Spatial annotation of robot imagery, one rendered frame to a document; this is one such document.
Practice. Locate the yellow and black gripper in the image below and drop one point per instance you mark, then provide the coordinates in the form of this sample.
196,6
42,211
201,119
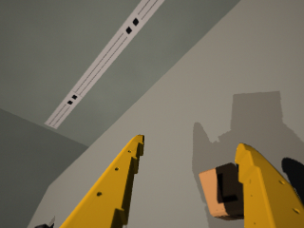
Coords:
269,200

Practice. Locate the brown number cube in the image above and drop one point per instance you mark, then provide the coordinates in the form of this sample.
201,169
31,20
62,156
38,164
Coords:
223,192

